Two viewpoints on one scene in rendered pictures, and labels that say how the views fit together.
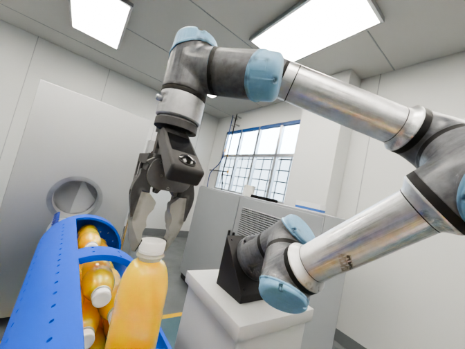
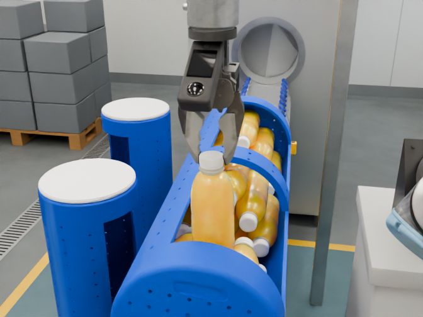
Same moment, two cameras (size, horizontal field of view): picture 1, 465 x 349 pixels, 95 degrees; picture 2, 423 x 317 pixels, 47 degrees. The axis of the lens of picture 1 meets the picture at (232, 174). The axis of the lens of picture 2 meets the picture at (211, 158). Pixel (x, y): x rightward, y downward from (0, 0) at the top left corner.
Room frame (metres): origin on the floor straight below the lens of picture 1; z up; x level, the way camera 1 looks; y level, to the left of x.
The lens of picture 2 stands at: (-0.15, -0.41, 1.68)
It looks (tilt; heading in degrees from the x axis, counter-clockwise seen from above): 24 degrees down; 46
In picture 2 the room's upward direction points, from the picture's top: straight up
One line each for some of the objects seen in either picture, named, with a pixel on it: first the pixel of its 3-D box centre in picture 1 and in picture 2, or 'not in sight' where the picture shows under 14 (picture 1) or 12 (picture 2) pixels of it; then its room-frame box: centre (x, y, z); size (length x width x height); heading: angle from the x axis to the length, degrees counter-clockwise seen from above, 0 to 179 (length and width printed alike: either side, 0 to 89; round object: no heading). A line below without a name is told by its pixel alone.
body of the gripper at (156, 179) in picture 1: (167, 157); (213, 67); (0.36, 0.12, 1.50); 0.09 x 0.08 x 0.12; 37
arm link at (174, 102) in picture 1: (178, 111); (210, 13); (0.36, 0.11, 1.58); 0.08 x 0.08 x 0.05
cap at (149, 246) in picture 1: (151, 248); (211, 161); (0.34, 0.10, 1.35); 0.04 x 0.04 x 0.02
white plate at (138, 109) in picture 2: not in sight; (135, 108); (0.96, 1.20, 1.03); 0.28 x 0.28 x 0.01
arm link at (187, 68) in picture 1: (192, 68); not in sight; (0.36, 0.11, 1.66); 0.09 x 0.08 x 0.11; 77
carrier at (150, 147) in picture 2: not in sight; (141, 202); (0.96, 1.20, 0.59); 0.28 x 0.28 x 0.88
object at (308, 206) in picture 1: (310, 206); not in sight; (2.02, -0.78, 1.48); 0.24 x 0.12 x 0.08; 43
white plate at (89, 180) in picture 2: not in sight; (87, 178); (0.48, 0.77, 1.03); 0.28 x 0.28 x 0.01
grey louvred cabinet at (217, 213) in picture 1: (243, 255); not in sight; (2.68, -0.35, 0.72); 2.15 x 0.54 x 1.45; 35
